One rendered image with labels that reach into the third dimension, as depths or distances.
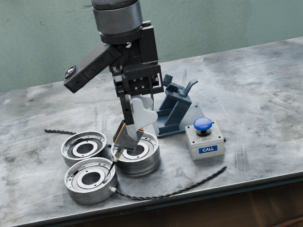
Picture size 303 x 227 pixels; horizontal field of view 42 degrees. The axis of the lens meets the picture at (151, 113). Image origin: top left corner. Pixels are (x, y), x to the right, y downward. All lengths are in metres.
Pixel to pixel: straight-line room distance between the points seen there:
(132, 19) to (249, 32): 2.03
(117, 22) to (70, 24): 1.84
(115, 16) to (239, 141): 0.44
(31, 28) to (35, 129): 1.44
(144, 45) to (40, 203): 0.40
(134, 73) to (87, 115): 0.45
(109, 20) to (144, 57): 0.09
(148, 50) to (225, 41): 1.94
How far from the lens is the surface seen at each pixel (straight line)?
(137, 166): 0.84
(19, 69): 2.61
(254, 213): 1.10
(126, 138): 0.75
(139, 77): 0.66
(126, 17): 0.62
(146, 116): 0.71
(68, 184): 0.84
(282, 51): 1.30
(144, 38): 0.65
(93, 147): 0.91
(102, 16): 0.63
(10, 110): 1.24
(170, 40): 2.51
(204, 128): 0.84
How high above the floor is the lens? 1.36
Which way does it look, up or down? 32 degrees down
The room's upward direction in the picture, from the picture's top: 10 degrees counter-clockwise
